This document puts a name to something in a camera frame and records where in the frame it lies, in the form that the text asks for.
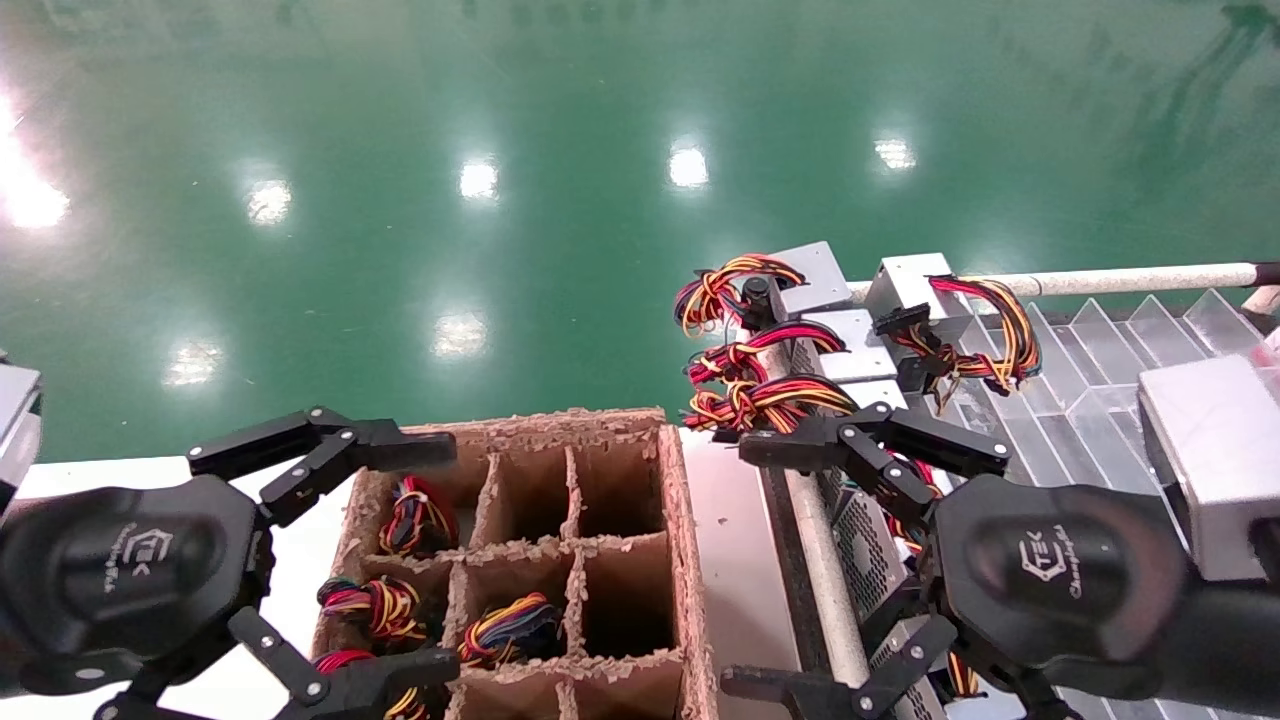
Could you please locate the right wrist camera housing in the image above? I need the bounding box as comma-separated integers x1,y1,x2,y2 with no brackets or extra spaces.
1138,352,1280,583

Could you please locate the brown cardboard divider box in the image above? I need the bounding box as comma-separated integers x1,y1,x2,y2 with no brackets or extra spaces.
312,407,719,720

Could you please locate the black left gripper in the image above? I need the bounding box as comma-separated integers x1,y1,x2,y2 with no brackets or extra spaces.
0,407,461,720

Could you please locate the black cart edge bar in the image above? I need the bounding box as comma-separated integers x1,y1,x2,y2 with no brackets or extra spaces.
755,430,846,720

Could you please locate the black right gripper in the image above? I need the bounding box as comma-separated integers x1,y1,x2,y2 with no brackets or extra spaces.
720,402,1196,720

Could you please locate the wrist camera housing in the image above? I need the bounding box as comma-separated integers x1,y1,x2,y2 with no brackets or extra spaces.
0,350,44,516
1138,352,1280,583

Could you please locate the left wrist camera housing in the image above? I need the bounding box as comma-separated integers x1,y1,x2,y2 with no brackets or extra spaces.
0,350,44,516

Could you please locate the wire bundle in box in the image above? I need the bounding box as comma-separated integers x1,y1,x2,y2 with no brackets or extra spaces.
378,475,461,558

